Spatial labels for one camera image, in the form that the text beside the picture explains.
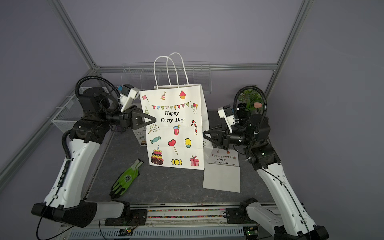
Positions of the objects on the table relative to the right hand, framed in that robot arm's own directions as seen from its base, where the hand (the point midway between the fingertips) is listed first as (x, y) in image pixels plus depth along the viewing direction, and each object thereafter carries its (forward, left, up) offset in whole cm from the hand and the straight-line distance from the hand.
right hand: (202, 134), depth 55 cm
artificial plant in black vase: (+38, -33, -19) cm, 54 cm away
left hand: (0, +16, +6) cm, 17 cm away
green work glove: (-3, +43, -40) cm, 59 cm away
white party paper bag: (+1, -12, -39) cm, 41 cm away
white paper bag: (+21, +37, -30) cm, 52 cm away
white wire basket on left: (+13, +63, -7) cm, 65 cm away
